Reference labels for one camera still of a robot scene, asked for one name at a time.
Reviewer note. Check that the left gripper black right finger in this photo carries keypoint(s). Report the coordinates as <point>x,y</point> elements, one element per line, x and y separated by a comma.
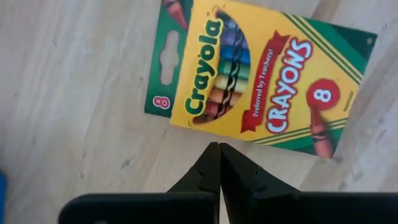
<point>245,180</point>

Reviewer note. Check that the Crayola crayon box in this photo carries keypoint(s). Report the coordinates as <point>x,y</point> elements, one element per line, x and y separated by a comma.
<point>264,62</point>

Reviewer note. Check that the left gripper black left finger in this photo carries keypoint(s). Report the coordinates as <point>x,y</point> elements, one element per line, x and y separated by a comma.
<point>205,174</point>

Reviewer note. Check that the blue plastic basket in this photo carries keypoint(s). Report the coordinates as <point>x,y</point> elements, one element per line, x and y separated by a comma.
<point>2,199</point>

